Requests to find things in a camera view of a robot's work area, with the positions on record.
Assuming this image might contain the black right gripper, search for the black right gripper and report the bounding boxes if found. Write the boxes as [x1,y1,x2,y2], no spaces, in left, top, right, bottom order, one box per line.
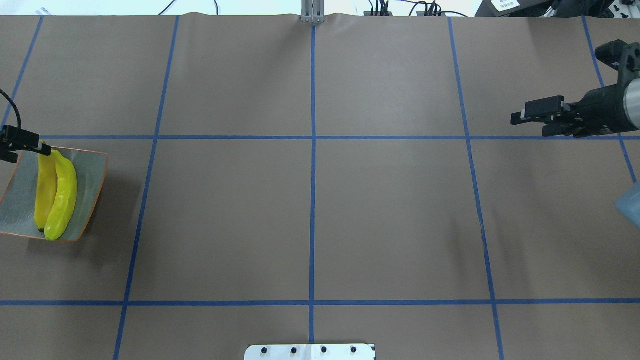
[510,85,632,138]

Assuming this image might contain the yellow banana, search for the yellow banana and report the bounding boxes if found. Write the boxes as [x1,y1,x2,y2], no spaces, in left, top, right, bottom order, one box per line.
[34,147,58,233]
[44,149,78,241]

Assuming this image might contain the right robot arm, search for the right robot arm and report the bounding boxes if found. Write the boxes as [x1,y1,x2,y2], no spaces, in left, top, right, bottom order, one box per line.
[508,79,640,228]

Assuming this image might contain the grey square plate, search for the grey square plate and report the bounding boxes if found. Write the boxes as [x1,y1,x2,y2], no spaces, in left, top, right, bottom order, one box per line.
[0,146,109,242]

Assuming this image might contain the black box with label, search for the black box with label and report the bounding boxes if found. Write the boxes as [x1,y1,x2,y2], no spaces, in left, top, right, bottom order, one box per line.
[474,0,556,18]

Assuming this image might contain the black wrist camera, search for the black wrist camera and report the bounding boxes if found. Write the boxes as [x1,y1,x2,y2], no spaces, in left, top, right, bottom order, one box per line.
[595,39,640,85]

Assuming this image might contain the aluminium frame post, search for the aluminium frame post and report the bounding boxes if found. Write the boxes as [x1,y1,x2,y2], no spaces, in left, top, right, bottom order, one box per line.
[300,0,326,26]

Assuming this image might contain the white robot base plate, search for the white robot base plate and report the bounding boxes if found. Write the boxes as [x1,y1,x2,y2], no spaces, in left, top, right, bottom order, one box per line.
[244,343,377,360]

